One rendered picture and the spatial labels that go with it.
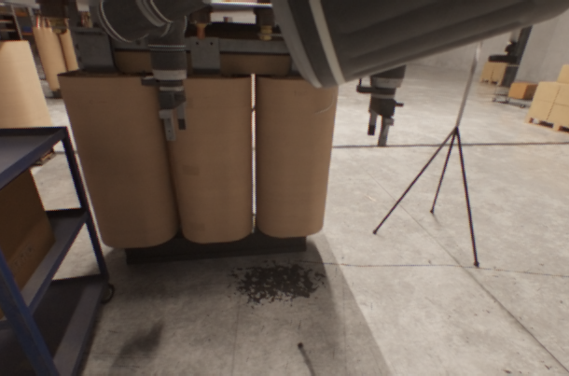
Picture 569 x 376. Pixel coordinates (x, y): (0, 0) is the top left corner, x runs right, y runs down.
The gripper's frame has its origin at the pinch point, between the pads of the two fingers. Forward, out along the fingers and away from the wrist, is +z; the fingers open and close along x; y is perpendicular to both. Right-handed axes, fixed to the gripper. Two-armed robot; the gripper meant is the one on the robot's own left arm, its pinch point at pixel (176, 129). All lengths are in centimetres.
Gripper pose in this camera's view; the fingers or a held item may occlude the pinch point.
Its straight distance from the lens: 113.8
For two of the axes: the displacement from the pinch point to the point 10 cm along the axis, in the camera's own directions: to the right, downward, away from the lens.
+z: -0.4, 9.0, 4.4
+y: 10.0, 0.3, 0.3
